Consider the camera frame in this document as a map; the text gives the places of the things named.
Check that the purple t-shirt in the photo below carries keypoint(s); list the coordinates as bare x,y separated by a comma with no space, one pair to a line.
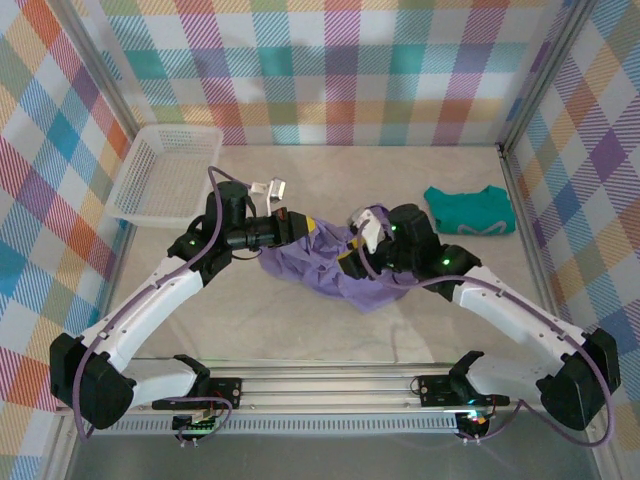
370,295

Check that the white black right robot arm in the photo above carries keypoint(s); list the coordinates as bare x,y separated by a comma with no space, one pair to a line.
515,305

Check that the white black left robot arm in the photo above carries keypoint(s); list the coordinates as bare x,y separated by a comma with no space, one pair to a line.
150,300

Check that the folded teal t-shirt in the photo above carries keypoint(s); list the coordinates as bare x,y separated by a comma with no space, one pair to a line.
470,210

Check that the white plastic mesh basket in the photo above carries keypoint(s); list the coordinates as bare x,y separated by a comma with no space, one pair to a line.
150,170

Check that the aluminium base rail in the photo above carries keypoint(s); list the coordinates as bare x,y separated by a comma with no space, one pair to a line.
325,390

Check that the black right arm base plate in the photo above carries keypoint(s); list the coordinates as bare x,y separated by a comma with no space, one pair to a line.
435,390

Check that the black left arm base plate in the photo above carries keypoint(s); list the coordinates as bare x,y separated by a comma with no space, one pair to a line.
225,390

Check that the aluminium corner post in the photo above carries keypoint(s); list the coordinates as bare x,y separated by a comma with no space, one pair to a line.
102,75
547,75

